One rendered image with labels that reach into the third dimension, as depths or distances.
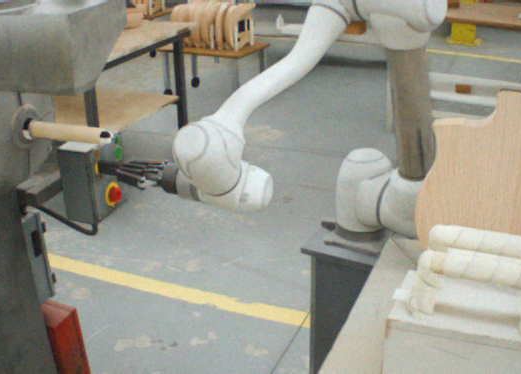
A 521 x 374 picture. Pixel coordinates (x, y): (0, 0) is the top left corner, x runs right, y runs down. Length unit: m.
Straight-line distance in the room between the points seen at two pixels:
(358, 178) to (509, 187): 0.70
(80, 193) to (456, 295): 0.99
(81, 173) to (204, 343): 1.29
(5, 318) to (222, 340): 1.25
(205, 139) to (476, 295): 0.58
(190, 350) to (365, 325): 1.54
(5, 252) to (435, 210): 1.03
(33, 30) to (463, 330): 0.84
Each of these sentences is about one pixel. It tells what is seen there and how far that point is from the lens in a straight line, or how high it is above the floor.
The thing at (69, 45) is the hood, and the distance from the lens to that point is 1.12.
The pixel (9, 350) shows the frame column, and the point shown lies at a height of 0.65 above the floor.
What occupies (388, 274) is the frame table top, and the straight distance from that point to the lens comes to 1.45.
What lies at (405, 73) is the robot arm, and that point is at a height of 1.28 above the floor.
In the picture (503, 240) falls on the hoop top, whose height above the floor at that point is 1.21.
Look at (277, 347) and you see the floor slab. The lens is 2.74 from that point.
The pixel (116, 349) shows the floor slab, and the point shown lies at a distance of 2.81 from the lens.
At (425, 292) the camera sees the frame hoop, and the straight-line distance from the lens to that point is 0.99.
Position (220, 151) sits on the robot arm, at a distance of 1.31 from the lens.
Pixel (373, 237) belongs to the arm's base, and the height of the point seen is 0.74.
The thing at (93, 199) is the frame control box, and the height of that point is 0.99.
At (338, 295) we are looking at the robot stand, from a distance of 2.05.
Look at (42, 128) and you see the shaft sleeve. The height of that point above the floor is 1.26.
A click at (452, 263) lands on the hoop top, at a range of 0.97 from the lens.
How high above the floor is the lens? 1.70
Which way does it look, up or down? 25 degrees down
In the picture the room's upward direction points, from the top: 2 degrees counter-clockwise
